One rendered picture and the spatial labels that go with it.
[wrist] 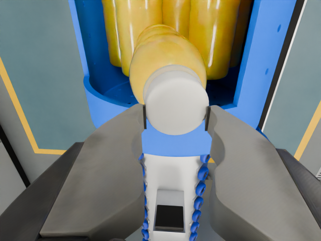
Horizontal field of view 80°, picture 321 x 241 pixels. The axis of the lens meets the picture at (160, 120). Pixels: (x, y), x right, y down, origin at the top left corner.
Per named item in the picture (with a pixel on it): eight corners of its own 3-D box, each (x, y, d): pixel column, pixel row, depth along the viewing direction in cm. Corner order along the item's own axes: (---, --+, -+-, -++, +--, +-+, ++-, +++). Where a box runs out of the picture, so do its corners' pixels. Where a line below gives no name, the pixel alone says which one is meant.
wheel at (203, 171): (196, 180, 62) (201, 184, 60) (197, 170, 59) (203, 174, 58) (203, 172, 64) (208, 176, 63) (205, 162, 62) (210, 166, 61)
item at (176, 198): (157, 193, 73) (153, 235, 60) (156, 186, 71) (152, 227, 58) (183, 194, 73) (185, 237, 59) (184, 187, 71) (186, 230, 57)
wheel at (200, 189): (194, 196, 65) (199, 199, 64) (195, 187, 63) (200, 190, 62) (201, 188, 68) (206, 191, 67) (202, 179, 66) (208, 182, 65)
